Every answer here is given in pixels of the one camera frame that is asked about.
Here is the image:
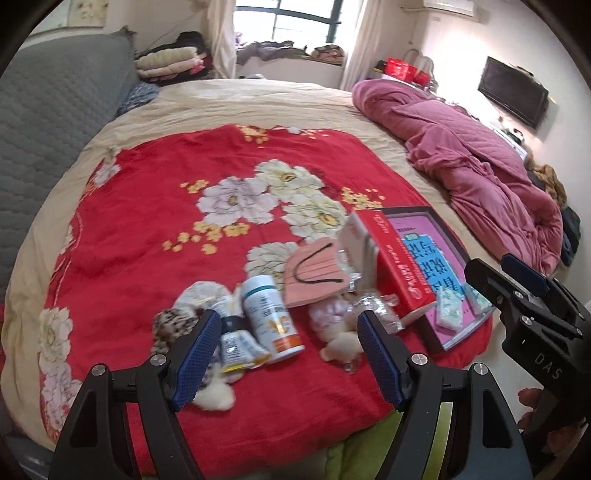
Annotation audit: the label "red gift box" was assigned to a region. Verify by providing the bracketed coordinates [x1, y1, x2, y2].
[385, 58, 419, 81]

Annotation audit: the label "person's right hand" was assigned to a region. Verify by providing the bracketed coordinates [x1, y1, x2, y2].
[516, 387, 548, 432]

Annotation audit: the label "leopard print scrunchie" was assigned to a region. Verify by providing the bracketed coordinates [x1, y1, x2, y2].
[152, 307, 204, 356]

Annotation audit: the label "small white tube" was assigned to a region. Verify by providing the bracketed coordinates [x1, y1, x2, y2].
[217, 300, 271, 372]

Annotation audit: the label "sheer white curtain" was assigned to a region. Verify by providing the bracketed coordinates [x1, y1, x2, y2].
[205, 0, 237, 79]

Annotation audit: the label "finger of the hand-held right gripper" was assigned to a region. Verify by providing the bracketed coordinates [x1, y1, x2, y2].
[501, 252, 552, 297]
[464, 258, 522, 309]

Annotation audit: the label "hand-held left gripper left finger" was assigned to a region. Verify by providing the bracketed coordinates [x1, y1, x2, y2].
[54, 308, 222, 480]

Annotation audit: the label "red tissue box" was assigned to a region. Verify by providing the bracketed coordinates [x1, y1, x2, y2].
[338, 210, 437, 324]

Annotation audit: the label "grey quilted headboard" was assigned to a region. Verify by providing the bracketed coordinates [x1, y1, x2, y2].
[0, 28, 139, 301]

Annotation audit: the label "pink quilt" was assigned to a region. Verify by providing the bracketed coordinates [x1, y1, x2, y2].
[352, 78, 565, 276]

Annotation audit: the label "dark clothes pile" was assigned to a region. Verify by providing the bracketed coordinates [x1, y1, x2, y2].
[561, 205, 583, 268]

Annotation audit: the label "pink framed book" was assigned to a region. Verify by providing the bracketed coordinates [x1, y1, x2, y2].
[381, 205, 495, 354]

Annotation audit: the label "stack of folded clothes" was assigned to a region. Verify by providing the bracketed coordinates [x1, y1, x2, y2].
[135, 46, 204, 83]

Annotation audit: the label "white supplement bottle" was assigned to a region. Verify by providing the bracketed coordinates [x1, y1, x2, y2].
[240, 275, 305, 363]

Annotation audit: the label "black wall television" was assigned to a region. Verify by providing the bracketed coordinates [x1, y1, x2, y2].
[477, 56, 550, 130]

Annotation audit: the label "brown clothes on windowsill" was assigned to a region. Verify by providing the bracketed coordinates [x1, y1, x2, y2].
[311, 44, 347, 64]

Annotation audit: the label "blue patterned pillow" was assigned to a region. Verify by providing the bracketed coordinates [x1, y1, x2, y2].
[117, 83, 160, 116]

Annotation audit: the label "window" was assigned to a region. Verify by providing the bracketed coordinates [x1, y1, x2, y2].
[233, 0, 370, 47]

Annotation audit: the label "brown clothes pile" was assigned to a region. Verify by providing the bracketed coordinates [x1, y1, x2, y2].
[526, 159, 568, 208]

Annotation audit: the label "clear plastic packet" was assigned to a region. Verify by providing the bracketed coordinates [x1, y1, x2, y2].
[351, 291, 407, 335]

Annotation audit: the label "black clothes pile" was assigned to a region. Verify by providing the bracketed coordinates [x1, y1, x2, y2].
[175, 31, 213, 70]

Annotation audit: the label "white air conditioner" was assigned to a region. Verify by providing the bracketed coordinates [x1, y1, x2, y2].
[422, 0, 478, 18]

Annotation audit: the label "grey floral scrunchie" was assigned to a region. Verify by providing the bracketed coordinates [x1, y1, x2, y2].
[174, 281, 234, 319]

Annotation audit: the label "green tissue packet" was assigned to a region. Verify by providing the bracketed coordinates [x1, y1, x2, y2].
[435, 285, 465, 330]
[464, 284, 494, 315]

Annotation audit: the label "red floral blanket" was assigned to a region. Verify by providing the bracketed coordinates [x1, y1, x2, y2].
[39, 124, 494, 478]

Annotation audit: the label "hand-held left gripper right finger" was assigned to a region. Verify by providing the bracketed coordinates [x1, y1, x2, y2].
[356, 309, 536, 480]

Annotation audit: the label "pink wrapped scrunchie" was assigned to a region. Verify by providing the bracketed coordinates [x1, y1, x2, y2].
[308, 295, 356, 335]

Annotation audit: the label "grey clothes on windowsill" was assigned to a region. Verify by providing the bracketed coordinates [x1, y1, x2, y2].
[238, 41, 308, 63]

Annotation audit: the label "green cloth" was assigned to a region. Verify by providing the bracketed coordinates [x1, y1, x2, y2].
[323, 408, 453, 480]

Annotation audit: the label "pink face mask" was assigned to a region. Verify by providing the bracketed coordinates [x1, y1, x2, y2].
[283, 241, 354, 309]

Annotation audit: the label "beige bed sheet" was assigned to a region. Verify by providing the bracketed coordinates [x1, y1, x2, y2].
[0, 78, 499, 453]

